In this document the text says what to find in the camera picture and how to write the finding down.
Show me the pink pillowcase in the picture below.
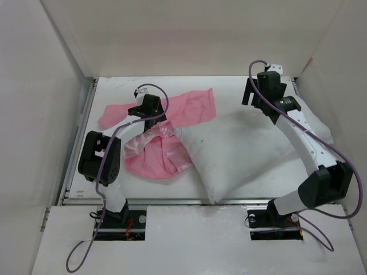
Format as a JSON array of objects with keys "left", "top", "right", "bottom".
[{"left": 97, "top": 87, "right": 216, "bottom": 180}]

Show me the white pillow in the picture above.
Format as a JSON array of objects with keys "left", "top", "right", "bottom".
[{"left": 173, "top": 100, "right": 335, "bottom": 205}]

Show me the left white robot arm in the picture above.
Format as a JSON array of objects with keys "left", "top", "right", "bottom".
[{"left": 78, "top": 93, "right": 166, "bottom": 227}]

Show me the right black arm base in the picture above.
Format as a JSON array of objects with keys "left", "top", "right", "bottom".
[{"left": 247, "top": 209, "right": 299, "bottom": 229}]

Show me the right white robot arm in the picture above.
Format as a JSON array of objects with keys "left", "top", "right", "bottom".
[{"left": 242, "top": 71, "right": 353, "bottom": 226}]

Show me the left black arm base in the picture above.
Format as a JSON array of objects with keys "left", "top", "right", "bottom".
[{"left": 100, "top": 209, "right": 147, "bottom": 230}]

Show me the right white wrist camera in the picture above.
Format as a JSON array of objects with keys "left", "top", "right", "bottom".
[{"left": 264, "top": 64, "right": 284, "bottom": 76}]

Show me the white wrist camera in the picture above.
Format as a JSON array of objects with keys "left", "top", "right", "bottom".
[
  {"left": 134, "top": 88, "right": 149, "bottom": 106},
  {"left": 264, "top": 64, "right": 284, "bottom": 76}
]

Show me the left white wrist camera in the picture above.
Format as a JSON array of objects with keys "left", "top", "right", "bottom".
[{"left": 134, "top": 88, "right": 149, "bottom": 106}]

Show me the front aluminium rail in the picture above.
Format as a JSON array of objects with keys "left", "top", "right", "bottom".
[{"left": 59, "top": 198, "right": 268, "bottom": 206}]

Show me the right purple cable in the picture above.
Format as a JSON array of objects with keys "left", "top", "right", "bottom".
[{"left": 248, "top": 60, "right": 362, "bottom": 252}]

